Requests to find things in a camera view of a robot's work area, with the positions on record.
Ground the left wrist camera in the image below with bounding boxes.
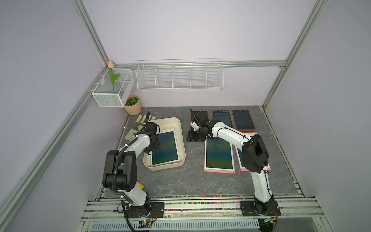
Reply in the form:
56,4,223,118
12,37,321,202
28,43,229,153
143,122,159,134

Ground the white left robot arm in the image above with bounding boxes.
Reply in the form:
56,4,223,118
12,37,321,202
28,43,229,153
102,131,160,218

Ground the artificial pink tulip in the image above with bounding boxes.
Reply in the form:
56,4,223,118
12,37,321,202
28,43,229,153
107,61,121,94

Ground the white wire wall shelf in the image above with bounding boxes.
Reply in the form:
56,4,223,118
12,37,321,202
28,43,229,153
136,59,224,91

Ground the black frame writing tablet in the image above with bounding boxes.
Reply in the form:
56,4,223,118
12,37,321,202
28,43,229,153
193,111,208,122

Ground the small red writing tablet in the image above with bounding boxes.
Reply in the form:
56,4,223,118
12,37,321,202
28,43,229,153
232,110,257,132

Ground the yellow blue handled tool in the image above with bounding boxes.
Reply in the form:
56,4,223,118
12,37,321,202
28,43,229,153
137,181,146,191

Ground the cream plastic storage tray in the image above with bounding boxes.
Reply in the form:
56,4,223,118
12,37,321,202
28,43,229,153
143,117,186,171

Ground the beige work glove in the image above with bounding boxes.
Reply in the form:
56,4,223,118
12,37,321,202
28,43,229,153
124,115,146,141

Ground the potted green plant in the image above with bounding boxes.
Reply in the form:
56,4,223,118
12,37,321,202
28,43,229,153
124,95,142,116

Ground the pink writing tablet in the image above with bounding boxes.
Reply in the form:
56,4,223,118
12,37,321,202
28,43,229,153
204,139,235,174
151,128,180,166

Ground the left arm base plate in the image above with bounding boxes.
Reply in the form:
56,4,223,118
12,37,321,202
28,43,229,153
125,202,165,218

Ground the large red writing tablet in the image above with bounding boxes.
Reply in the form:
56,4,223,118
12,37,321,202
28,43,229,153
213,110,233,128

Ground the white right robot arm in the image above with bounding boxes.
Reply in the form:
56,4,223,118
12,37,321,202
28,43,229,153
190,116,281,216

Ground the white mesh wall box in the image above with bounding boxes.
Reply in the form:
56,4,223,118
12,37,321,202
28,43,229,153
92,68,135,108

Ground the white writing tablet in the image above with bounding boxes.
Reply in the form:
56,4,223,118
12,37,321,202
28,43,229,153
235,132,257,172

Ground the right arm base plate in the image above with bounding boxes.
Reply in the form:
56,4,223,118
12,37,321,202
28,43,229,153
240,201,281,217

